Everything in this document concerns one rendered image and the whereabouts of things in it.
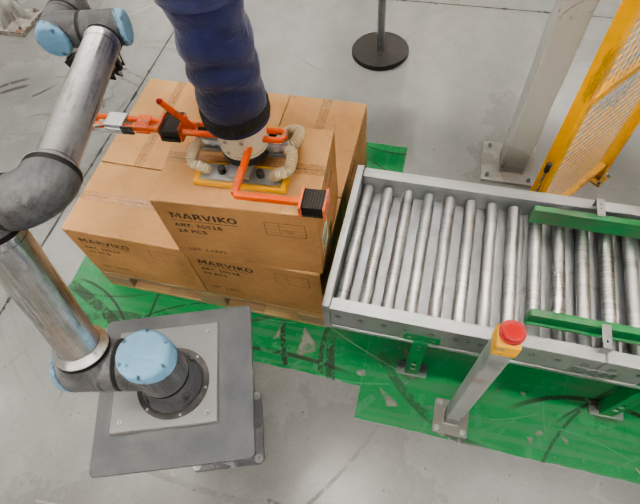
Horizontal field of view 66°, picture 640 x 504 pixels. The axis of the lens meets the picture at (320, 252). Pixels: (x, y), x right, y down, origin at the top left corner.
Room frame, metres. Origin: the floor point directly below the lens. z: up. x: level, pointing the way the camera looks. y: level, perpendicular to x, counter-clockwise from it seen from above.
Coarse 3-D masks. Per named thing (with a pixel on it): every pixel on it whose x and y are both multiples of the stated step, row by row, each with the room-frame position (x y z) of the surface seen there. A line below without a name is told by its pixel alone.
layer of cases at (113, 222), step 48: (144, 96) 2.14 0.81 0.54; (192, 96) 2.09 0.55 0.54; (288, 96) 2.00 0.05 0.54; (144, 144) 1.79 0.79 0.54; (336, 144) 1.63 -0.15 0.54; (96, 192) 1.53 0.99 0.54; (144, 192) 1.49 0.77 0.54; (96, 240) 1.30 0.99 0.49; (144, 240) 1.22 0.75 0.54; (336, 240) 1.19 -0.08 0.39; (192, 288) 1.17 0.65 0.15; (240, 288) 1.07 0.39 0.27; (288, 288) 0.99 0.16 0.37
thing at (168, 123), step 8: (168, 112) 1.36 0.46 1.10; (184, 112) 1.35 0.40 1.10; (160, 120) 1.32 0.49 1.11; (168, 120) 1.33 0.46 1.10; (176, 120) 1.32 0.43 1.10; (160, 128) 1.29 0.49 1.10; (168, 128) 1.29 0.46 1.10; (176, 128) 1.28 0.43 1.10; (184, 128) 1.29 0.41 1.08; (160, 136) 1.28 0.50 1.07; (168, 136) 1.27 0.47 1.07; (176, 136) 1.27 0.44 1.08; (184, 136) 1.28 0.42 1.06
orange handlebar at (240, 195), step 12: (132, 120) 1.37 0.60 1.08; (144, 120) 1.35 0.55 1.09; (156, 120) 1.34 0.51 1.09; (144, 132) 1.31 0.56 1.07; (156, 132) 1.30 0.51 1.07; (192, 132) 1.26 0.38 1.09; (204, 132) 1.25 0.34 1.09; (276, 132) 1.21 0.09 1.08; (240, 168) 1.07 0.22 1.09; (240, 180) 1.02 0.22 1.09; (240, 192) 0.97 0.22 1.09; (288, 204) 0.91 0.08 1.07
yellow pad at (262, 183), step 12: (216, 168) 1.19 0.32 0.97; (228, 168) 1.18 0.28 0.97; (264, 168) 1.16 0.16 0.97; (204, 180) 1.15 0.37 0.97; (216, 180) 1.14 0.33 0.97; (228, 180) 1.13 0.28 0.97; (252, 180) 1.11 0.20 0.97; (264, 180) 1.11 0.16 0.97; (288, 180) 1.10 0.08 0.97; (276, 192) 1.06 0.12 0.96
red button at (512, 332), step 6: (504, 324) 0.45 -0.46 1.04; (510, 324) 0.45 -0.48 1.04; (516, 324) 0.45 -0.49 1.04; (522, 324) 0.45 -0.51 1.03; (504, 330) 0.44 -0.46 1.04; (510, 330) 0.43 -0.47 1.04; (516, 330) 0.43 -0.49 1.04; (522, 330) 0.43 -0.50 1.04; (504, 336) 0.42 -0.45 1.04; (510, 336) 0.42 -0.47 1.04; (516, 336) 0.42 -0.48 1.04; (522, 336) 0.41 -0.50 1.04; (510, 342) 0.40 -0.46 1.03; (516, 342) 0.40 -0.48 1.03; (522, 342) 0.40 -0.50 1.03
